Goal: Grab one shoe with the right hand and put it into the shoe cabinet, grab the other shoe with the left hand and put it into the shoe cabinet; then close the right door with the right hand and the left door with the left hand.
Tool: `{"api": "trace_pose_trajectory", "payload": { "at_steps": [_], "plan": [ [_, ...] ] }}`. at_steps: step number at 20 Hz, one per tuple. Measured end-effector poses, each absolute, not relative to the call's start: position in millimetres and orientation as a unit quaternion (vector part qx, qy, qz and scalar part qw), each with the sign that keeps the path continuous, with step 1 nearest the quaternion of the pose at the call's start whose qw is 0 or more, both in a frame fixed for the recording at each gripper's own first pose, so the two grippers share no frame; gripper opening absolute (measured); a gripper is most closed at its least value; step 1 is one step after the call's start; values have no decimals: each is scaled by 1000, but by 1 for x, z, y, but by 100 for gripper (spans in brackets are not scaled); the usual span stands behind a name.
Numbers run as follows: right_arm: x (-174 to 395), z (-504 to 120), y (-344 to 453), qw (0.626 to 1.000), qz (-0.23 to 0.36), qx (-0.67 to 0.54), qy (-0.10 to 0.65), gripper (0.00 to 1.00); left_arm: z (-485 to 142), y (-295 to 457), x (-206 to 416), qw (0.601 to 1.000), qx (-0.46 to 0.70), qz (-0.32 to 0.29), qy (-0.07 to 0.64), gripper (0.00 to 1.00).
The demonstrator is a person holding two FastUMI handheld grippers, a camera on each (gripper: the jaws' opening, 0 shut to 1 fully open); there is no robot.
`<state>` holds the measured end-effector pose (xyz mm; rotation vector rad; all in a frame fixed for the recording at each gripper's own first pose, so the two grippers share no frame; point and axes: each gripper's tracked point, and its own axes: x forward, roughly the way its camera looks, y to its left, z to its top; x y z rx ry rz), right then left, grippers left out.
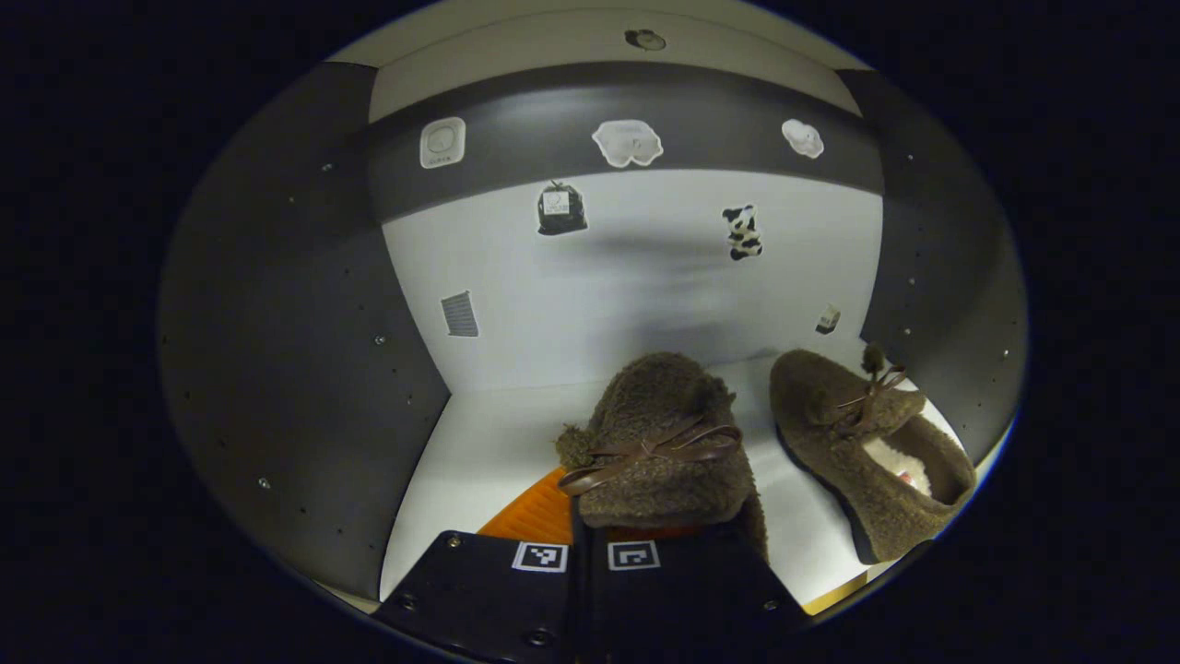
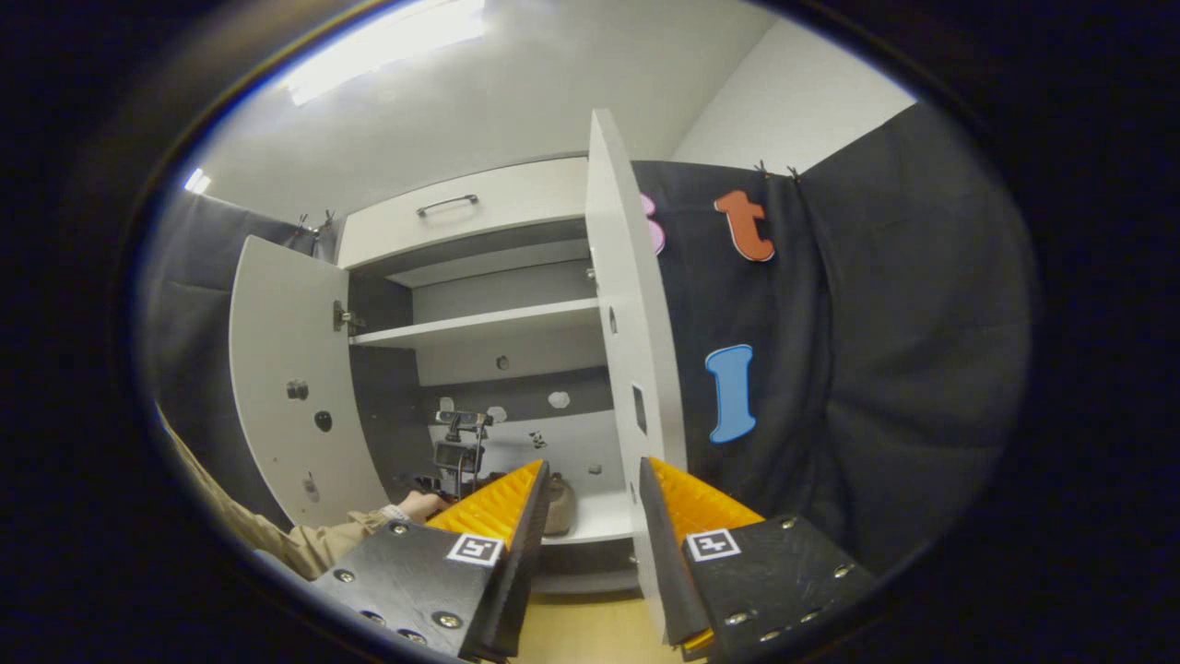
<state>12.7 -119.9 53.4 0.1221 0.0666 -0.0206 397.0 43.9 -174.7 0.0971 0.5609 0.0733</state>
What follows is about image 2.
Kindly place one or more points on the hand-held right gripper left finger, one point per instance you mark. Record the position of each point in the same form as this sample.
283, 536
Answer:
521, 563

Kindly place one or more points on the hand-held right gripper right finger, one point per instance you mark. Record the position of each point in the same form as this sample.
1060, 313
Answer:
659, 563

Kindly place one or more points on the brown slipper shoe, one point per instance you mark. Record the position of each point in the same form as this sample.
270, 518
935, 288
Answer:
559, 507

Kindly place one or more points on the grey shoe cabinet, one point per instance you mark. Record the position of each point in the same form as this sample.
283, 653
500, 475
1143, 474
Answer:
498, 286

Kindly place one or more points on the grey shoe cabinet door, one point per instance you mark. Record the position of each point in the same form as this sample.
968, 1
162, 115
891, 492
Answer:
286, 350
627, 304

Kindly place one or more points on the metal door hinge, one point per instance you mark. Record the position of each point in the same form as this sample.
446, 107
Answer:
343, 318

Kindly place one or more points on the grey cabinet drawer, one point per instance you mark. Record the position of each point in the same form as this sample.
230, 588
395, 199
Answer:
516, 203

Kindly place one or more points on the ceiling light panel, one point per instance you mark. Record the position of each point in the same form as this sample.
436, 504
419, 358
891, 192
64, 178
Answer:
387, 46
196, 181

